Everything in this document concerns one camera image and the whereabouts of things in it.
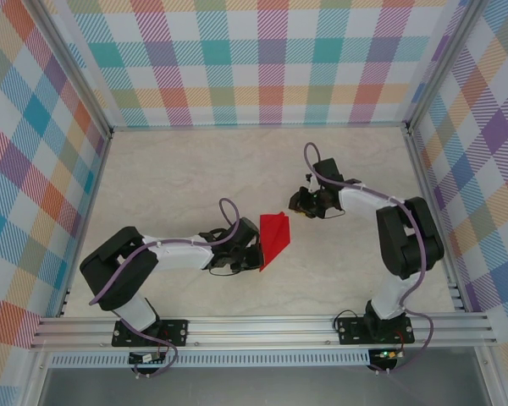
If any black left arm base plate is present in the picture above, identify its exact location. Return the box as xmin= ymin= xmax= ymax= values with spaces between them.
xmin=112 ymin=319 xmax=190 ymax=347

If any slotted grey cable tray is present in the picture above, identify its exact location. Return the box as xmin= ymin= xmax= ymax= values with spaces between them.
xmin=48 ymin=349 xmax=372 ymax=368

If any black wire loop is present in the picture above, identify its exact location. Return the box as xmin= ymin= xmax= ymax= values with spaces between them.
xmin=333 ymin=311 xmax=359 ymax=335

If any red paper sheet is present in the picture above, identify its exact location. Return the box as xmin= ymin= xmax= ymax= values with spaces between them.
xmin=258 ymin=211 xmax=292 ymax=272

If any thin black left gripper cable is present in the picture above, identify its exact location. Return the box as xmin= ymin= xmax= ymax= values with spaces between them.
xmin=207 ymin=262 xmax=243 ymax=278

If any aluminium mounting rail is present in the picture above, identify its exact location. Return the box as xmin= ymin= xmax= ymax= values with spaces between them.
xmin=29 ymin=315 xmax=499 ymax=350

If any aluminium frame post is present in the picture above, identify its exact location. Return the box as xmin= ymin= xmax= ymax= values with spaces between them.
xmin=405 ymin=0 xmax=492 ymax=134
xmin=27 ymin=0 xmax=113 ymax=140

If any aluminium frame leg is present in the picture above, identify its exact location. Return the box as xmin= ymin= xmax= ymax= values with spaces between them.
xmin=23 ymin=348 xmax=52 ymax=406
xmin=473 ymin=346 xmax=503 ymax=406

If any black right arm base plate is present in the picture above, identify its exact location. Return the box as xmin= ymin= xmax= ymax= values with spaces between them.
xmin=337 ymin=316 xmax=415 ymax=346

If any aluminium frame cross bar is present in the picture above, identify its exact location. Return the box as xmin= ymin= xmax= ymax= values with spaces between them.
xmin=109 ymin=122 xmax=410 ymax=131

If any aluminium side rail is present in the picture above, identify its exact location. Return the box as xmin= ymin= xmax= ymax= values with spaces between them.
xmin=54 ymin=130 xmax=113 ymax=318
xmin=406 ymin=129 xmax=469 ymax=314

